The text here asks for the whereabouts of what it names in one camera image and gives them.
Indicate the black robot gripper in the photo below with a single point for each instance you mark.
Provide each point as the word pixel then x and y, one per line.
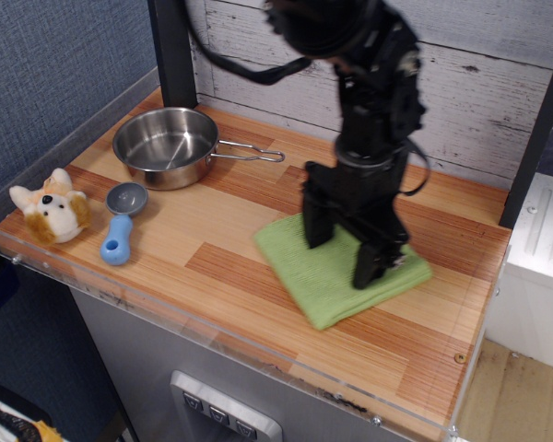
pixel 361 200

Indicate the green towel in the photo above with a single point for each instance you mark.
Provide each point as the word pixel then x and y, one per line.
pixel 320 280

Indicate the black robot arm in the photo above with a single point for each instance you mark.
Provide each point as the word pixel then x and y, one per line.
pixel 375 56

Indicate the blue grey toy spoon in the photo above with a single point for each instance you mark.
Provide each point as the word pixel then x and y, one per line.
pixel 124 201

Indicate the white side cabinet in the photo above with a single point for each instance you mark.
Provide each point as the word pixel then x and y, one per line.
pixel 521 312

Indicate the stainless steel pan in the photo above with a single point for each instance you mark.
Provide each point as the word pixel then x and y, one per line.
pixel 173 148

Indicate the grey cabinet with buttons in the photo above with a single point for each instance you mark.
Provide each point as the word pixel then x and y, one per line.
pixel 182 378

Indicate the plush dog head toy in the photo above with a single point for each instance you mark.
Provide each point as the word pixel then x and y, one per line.
pixel 56 213

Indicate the clear acrylic table guard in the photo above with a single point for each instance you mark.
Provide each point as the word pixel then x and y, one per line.
pixel 196 268

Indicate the yellow object at corner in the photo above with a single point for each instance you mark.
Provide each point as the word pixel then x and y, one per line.
pixel 38 432

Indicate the dark right frame post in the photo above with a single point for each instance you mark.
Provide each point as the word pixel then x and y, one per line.
pixel 530 161

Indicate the dark vertical frame post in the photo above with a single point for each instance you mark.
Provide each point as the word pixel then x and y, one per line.
pixel 173 53

